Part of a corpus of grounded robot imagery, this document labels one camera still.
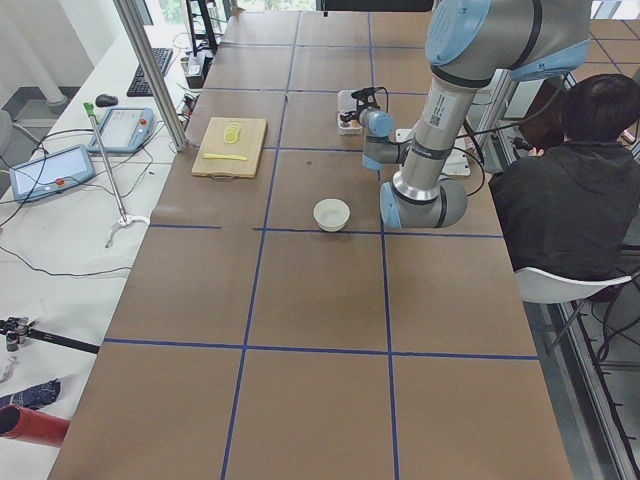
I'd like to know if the black box on desk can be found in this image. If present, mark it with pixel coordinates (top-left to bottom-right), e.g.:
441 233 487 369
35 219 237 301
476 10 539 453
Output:
184 50 214 89

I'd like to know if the blue teach pendant near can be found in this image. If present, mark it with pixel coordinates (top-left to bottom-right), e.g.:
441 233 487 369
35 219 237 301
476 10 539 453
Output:
10 145 95 203

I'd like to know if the black keyboard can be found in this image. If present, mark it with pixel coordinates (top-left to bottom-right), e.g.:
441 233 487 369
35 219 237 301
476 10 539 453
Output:
125 47 175 98

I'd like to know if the seated person in black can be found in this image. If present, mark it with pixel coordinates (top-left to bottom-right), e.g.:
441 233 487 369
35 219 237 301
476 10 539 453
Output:
489 74 639 281

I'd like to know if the black camera cable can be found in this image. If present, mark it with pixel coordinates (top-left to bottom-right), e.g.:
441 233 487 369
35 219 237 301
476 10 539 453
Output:
369 74 571 197

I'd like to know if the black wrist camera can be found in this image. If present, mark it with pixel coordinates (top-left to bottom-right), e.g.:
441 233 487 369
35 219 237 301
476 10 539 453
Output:
351 87 380 114

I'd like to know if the white chair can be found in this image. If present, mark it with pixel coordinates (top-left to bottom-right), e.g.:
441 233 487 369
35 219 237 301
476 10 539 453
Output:
513 266 640 357

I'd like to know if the red cylinder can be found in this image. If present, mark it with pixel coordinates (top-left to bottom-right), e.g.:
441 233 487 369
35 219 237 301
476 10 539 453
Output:
1 405 70 448

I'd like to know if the blue patterned cloth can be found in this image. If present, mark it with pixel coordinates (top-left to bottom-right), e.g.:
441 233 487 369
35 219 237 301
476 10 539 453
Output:
1 379 61 410

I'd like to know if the wooden cutting board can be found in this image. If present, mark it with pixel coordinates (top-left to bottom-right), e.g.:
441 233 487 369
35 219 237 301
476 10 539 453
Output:
191 117 267 178

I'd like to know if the aluminium frame post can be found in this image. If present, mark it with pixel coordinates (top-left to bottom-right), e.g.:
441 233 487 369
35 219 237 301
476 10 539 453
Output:
113 0 188 152

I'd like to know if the yellow plastic knife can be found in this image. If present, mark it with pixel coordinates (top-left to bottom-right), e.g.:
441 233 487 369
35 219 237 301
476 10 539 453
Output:
202 153 248 161

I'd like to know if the clear plastic egg box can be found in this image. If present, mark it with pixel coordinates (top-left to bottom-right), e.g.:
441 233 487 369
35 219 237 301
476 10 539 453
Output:
336 90 362 136

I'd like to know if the white bowl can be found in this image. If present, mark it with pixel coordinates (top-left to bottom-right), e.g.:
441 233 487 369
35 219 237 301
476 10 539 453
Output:
313 198 350 232

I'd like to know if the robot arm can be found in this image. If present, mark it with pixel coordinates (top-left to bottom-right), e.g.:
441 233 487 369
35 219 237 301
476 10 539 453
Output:
359 1 591 228

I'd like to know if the black tripod rod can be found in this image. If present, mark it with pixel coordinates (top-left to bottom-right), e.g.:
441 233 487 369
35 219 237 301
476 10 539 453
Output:
0 317 100 354

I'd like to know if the black computer mouse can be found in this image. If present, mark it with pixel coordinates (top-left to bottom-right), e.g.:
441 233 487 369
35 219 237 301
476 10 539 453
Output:
95 94 119 108

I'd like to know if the metal reacher grabber stick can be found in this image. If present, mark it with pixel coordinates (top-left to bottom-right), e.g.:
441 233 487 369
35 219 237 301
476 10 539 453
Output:
83 102 150 248

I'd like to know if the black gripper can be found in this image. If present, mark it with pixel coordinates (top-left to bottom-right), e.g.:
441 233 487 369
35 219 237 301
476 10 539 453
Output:
352 110 369 128

